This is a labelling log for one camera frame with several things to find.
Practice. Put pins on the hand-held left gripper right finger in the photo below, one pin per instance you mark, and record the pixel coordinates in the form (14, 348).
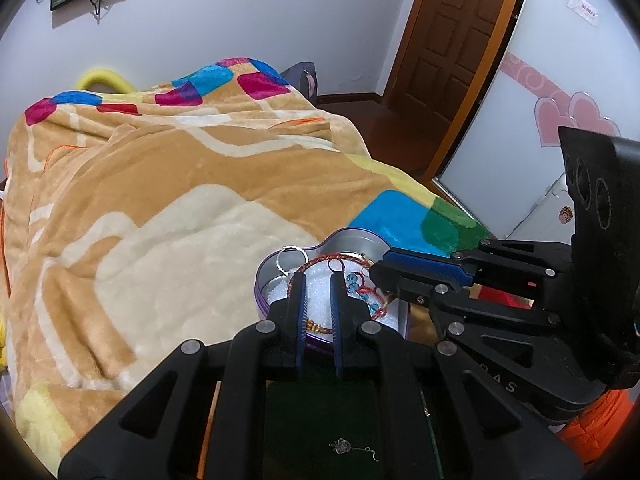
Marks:
(340, 310)

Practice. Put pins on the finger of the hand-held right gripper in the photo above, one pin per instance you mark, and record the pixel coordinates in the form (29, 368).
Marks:
(425, 263)
(400, 282)

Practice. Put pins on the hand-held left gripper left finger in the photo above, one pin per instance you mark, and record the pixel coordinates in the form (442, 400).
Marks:
(299, 310)

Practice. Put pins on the purple heart-shaped tin box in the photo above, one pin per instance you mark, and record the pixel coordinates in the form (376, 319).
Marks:
(345, 242)

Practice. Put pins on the green velvet jewelry tray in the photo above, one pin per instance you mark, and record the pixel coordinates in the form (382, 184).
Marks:
(320, 420)

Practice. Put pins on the small cartoon sticker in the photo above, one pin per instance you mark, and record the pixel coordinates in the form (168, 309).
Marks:
(566, 215)

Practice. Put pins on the red cloth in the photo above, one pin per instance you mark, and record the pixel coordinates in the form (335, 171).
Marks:
(505, 297)

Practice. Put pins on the small silver pendant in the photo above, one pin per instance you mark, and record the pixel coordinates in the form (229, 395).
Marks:
(342, 446)

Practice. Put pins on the orange padded jacket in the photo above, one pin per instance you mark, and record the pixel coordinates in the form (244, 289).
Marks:
(595, 435)

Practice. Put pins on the white wardrobe door pink hearts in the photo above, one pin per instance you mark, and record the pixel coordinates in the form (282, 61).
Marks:
(550, 110)

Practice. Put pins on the tan patchwork fleece blanket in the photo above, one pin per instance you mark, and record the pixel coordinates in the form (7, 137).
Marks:
(150, 200)

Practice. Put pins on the dark bag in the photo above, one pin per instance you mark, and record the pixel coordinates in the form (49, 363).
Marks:
(302, 77)

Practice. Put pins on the brown wooden door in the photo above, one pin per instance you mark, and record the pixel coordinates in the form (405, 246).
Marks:
(450, 40)

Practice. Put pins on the white and red label sticker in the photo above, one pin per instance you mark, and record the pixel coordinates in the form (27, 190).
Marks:
(584, 8)

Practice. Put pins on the yellow curved headboard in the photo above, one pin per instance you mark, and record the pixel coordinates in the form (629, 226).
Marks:
(102, 77)

